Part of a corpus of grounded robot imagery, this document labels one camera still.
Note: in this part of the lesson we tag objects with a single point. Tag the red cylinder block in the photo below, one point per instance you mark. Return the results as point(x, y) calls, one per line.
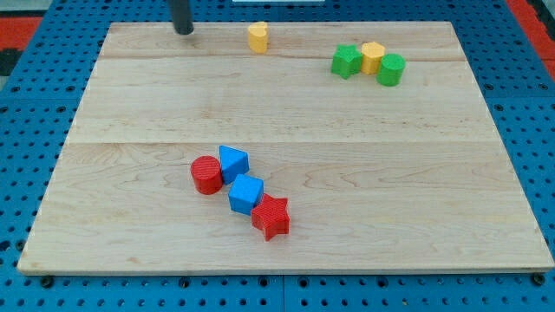
point(206, 174)

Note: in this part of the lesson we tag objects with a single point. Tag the green star block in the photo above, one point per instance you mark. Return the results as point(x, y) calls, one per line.
point(346, 61)

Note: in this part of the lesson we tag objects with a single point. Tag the wooden board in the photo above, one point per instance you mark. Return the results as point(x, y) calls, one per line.
point(409, 179)

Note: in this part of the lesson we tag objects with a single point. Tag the blue cube block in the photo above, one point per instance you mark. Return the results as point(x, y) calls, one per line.
point(245, 194)

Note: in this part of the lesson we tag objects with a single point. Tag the yellow hexagon block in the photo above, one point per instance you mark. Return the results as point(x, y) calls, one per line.
point(372, 54)

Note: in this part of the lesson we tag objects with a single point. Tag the red star block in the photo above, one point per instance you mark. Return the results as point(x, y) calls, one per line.
point(271, 216)

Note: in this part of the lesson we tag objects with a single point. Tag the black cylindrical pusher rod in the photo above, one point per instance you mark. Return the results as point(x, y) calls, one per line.
point(182, 16)

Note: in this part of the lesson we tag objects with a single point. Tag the blue triangle block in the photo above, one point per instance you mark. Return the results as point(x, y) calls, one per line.
point(233, 162)

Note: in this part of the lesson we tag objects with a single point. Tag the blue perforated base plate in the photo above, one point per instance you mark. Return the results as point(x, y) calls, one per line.
point(38, 104)

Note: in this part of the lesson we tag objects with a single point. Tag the green cylinder block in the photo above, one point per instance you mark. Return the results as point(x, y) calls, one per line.
point(391, 70)

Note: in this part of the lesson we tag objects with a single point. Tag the yellow heart block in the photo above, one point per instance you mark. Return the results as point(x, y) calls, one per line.
point(258, 36)

